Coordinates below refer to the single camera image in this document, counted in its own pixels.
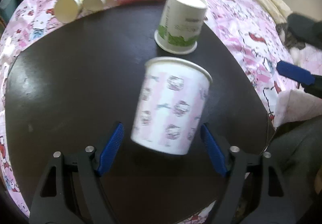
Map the Hello Kitty paper cup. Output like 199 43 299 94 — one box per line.
130 57 212 155

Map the white green-print paper cup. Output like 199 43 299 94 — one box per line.
154 0 207 55

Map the cream floral paper cup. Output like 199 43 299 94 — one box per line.
54 0 82 24

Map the pink Hello Kitty bedsheet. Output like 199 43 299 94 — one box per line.
0 0 300 224

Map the black square board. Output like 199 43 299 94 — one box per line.
4 0 269 224

